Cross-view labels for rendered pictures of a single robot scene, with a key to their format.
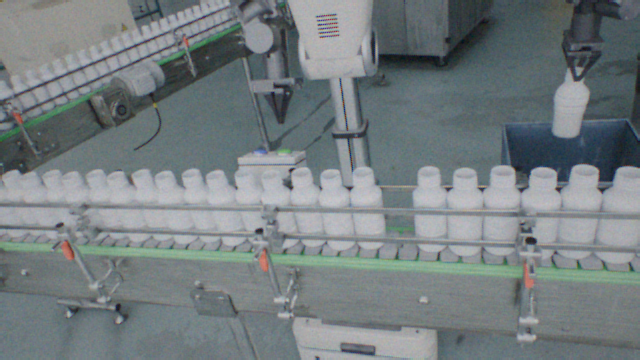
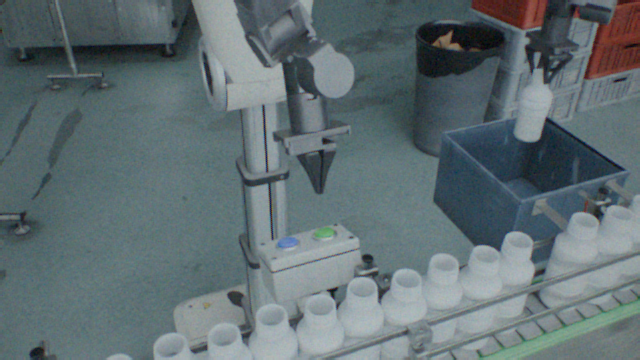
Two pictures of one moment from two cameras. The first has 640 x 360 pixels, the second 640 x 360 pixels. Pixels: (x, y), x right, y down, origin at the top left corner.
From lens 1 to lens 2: 0.70 m
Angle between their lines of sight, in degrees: 35
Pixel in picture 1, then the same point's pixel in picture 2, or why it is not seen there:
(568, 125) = (537, 128)
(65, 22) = not seen: outside the picture
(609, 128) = not seen: hidden behind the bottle
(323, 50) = (256, 69)
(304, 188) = (453, 283)
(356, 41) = not seen: hidden behind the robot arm
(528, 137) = (464, 143)
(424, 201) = (586, 256)
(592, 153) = (512, 149)
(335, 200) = (497, 287)
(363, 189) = (524, 262)
